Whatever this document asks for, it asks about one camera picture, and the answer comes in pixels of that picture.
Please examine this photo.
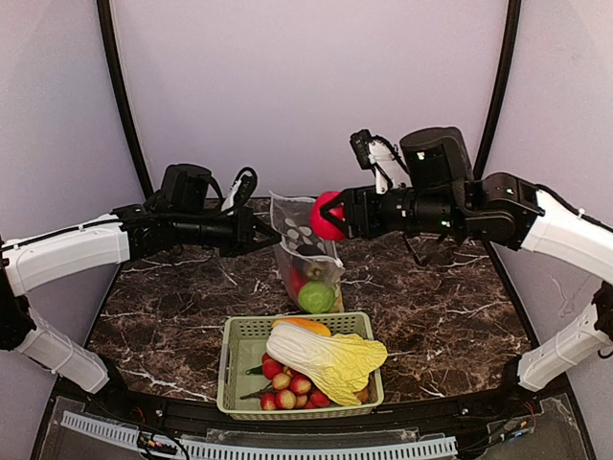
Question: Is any red toy pomegranate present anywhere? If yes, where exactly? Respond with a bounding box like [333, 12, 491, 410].
[309, 191, 347, 242]

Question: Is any clear dotted zip top bag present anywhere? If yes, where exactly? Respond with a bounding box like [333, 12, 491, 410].
[269, 193, 345, 314]

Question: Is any dark purple toy eggplant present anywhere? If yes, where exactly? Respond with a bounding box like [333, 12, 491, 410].
[292, 244, 327, 280]

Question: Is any red toy bell pepper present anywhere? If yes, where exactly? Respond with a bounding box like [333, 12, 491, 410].
[289, 267, 308, 298]

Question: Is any green toy apple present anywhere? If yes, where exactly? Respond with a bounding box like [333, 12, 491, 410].
[298, 281, 335, 314]

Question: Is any yellow toy lemon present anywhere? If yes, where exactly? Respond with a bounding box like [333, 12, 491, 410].
[334, 293, 344, 312]

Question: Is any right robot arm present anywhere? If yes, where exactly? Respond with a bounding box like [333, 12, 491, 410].
[310, 126, 612, 392]

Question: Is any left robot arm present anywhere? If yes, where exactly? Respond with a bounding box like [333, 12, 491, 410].
[1, 164, 281, 395]

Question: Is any orange yellow toy mango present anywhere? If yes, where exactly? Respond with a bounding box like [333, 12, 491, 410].
[272, 317, 331, 337]

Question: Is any pale green plastic basket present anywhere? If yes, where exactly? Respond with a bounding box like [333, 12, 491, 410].
[216, 316, 384, 422]

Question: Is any toy napa cabbage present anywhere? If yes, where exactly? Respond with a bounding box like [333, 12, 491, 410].
[266, 323, 388, 406]

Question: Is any toy lychee fruit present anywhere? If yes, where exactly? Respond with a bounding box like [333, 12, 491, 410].
[275, 389, 297, 410]

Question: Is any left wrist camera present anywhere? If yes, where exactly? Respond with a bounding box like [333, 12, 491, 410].
[221, 167, 258, 215]

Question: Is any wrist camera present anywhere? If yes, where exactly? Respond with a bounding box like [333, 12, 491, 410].
[350, 129, 411, 195]
[221, 167, 258, 215]

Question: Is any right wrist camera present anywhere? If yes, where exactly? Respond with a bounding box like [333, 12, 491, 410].
[350, 129, 411, 195]

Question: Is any black right corner frame post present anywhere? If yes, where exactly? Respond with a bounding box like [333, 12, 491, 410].
[471, 0, 523, 178]

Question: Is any black corner frame post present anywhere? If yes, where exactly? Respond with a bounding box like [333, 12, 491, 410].
[96, 0, 153, 198]
[471, 0, 523, 178]

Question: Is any white slotted cable duct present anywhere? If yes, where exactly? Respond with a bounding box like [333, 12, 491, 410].
[60, 411, 458, 459]

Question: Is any black left corner frame post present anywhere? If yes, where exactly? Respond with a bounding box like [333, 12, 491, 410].
[96, 0, 153, 198]

